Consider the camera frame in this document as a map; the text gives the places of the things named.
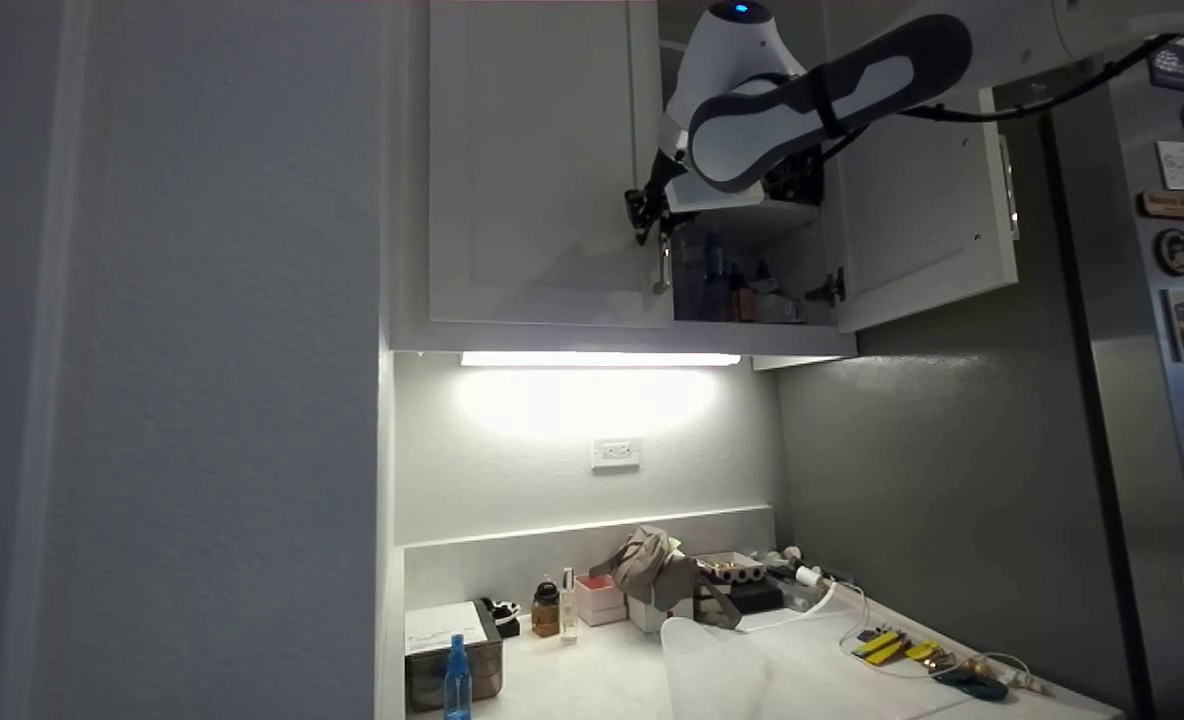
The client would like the white wall outlet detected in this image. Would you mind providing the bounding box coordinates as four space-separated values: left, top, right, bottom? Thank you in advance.
593 438 643 473

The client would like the black egg carton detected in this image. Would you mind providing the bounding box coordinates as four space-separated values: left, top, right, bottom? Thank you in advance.
700 553 787 610

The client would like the pink box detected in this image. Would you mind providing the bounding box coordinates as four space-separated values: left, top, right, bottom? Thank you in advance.
578 577 630 629

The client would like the blue plastic bottle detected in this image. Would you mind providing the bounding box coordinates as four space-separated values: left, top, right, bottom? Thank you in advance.
443 634 473 720

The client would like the white cupboard door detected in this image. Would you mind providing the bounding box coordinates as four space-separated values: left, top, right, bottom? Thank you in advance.
429 0 672 329
831 120 1018 333

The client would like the metal left door handle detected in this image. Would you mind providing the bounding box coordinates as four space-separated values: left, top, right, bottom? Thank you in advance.
652 226 672 297

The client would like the stainless steel refrigerator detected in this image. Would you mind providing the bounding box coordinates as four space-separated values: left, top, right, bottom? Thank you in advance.
1049 69 1184 720

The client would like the crumpled brown paper bag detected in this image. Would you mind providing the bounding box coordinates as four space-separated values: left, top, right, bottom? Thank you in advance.
616 526 697 634

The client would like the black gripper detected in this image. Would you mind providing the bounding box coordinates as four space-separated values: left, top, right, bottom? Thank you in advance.
624 152 683 238

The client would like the yellow and orange wedge block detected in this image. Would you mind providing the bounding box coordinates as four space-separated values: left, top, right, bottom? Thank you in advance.
858 629 909 665

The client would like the under-cabinet light strip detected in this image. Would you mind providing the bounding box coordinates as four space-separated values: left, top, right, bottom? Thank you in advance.
462 350 739 366

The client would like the brown glass jar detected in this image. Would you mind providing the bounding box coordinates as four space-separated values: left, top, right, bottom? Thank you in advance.
534 579 563 634

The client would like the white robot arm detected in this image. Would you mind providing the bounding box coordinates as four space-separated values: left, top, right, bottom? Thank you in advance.
624 0 1184 238

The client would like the dark rectangular tray box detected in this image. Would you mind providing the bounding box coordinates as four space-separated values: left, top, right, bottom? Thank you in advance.
405 601 506 712

